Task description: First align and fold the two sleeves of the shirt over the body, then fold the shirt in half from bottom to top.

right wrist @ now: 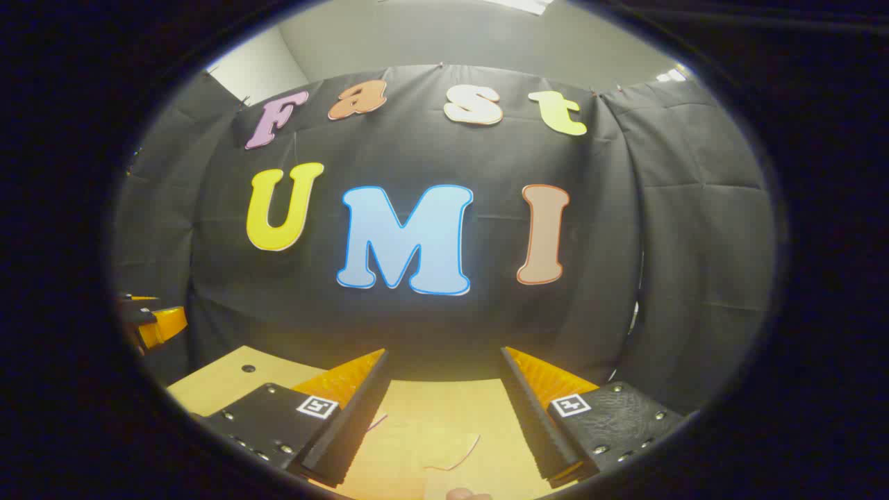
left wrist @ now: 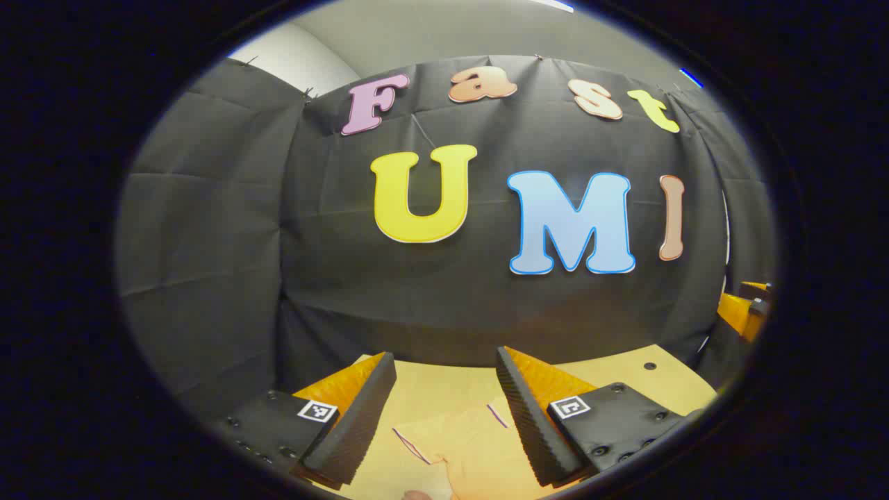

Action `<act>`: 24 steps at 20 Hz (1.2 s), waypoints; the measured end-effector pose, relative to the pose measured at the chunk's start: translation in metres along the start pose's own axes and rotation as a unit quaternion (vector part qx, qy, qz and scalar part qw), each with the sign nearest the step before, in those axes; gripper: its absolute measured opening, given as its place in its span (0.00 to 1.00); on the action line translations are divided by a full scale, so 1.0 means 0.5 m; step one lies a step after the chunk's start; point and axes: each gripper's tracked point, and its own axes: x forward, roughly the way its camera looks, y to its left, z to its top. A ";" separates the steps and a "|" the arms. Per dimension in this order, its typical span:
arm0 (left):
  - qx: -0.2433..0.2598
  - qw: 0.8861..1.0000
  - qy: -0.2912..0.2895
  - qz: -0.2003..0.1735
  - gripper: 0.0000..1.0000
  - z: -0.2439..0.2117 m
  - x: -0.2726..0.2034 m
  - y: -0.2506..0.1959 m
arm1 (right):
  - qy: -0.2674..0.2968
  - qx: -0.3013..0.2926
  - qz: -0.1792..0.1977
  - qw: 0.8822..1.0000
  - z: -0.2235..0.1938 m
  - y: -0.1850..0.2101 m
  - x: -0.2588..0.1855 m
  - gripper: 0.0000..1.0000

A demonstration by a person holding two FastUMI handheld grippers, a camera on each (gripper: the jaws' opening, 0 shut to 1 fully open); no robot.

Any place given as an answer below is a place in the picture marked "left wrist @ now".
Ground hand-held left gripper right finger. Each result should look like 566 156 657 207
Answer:
495 346 702 488

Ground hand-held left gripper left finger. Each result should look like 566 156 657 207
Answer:
208 351 398 490

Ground orange T-shirt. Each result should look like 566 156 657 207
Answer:
392 396 544 500

